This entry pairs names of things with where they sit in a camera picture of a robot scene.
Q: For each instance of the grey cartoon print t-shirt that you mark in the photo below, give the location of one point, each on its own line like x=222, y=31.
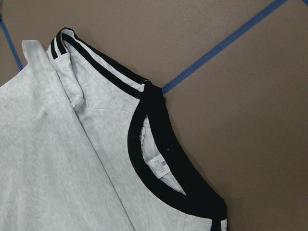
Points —
x=87, y=145

